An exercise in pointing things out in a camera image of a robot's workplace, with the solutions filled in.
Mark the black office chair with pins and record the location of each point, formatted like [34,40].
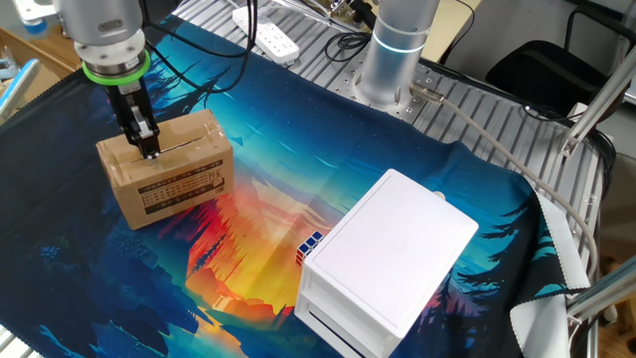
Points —
[546,74]

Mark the silver blue edged bar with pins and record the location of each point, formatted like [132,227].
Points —
[17,87]

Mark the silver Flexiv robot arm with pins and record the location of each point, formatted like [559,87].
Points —
[99,25]

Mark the colourful landscape print cloth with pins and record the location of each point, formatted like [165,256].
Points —
[298,174]

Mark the white power strip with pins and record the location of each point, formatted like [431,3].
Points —
[273,37]

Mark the blue faced Rubik's cube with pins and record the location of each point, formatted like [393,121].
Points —
[308,244]

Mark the white plastic enclosure box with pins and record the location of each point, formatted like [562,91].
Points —
[387,248]

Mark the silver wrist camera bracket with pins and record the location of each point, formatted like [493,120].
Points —
[35,12]

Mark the aluminium frame profile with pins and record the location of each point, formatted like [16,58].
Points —
[601,97]
[601,293]

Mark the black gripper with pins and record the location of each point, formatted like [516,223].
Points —
[124,102]

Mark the small brown cardboard box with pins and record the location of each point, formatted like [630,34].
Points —
[174,184]

